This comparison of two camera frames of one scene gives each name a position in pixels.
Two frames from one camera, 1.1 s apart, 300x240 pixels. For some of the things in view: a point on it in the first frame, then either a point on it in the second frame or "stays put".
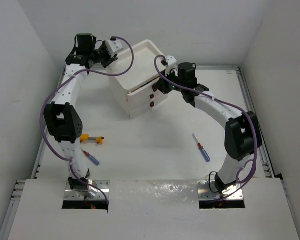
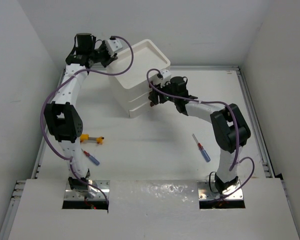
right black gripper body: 167,87 -> 163,98
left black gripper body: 102,56 stays put
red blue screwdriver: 202,150 stays put
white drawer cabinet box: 132,76 stays put
